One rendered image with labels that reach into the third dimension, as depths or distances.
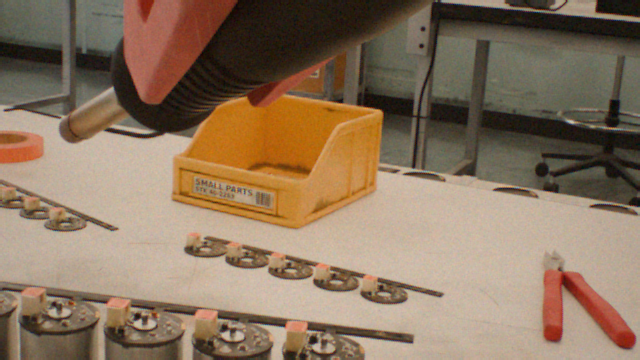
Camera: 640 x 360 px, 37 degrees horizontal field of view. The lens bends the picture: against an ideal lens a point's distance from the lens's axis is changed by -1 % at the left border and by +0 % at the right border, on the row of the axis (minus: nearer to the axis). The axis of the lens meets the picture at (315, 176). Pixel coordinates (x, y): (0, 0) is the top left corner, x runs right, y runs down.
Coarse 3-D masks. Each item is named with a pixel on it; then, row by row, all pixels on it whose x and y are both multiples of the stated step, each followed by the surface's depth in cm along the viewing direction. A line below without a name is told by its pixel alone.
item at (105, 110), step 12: (108, 96) 22; (84, 108) 24; (96, 108) 23; (108, 108) 22; (120, 108) 22; (72, 120) 25; (84, 120) 24; (96, 120) 23; (108, 120) 23; (120, 120) 23; (60, 132) 25; (72, 132) 25; (84, 132) 24; (96, 132) 24
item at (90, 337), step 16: (32, 336) 29; (48, 336) 29; (64, 336) 29; (80, 336) 29; (96, 336) 30; (32, 352) 29; (48, 352) 29; (64, 352) 29; (80, 352) 29; (96, 352) 30
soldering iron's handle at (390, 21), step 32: (256, 0) 15; (288, 0) 14; (320, 0) 14; (352, 0) 13; (384, 0) 13; (416, 0) 13; (224, 32) 16; (256, 32) 15; (288, 32) 15; (320, 32) 14; (352, 32) 14; (384, 32) 14; (192, 64) 17; (224, 64) 17; (256, 64) 16; (288, 64) 16; (128, 96) 19; (192, 96) 18; (224, 96) 18; (160, 128) 20
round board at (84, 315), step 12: (60, 300) 30; (72, 300) 31; (72, 312) 30; (84, 312) 30; (96, 312) 30; (24, 324) 29; (36, 324) 29; (60, 324) 29; (72, 324) 29; (84, 324) 29
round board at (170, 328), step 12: (132, 312) 30; (144, 312) 30; (132, 324) 30; (168, 324) 30; (180, 324) 30; (108, 336) 29; (120, 336) 29; (144, 336) 29; (156, 336) 29; (168, 336) 29; (180, 336) 29
